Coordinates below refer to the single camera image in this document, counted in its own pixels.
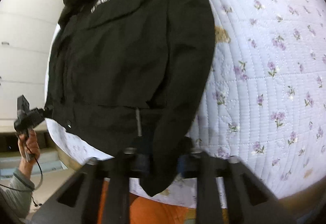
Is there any black jacket with reflective piping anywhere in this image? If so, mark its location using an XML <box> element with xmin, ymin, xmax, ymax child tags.
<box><xmin>45</xmin><ymin>0</ymin><xmax>215</xmax><ymax>196</ymax></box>

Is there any person left hand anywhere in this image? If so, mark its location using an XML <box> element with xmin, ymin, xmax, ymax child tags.
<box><xmin>18</xmin><ymin>129</ymin><xmax>40</xmax><ymax>164</ymax></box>

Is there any white floral quilted bedspread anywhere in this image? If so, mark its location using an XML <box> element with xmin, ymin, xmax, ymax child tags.
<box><xmin>46</xmin><ymin>0</ymin><xmax>325</xmax><ymax>207</ymax></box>

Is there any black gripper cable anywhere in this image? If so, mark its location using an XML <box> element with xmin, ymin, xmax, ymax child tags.
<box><xmin>0</xmin><ymin>134</ymin><xmax>44</xmax><ymax>208</ymax></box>

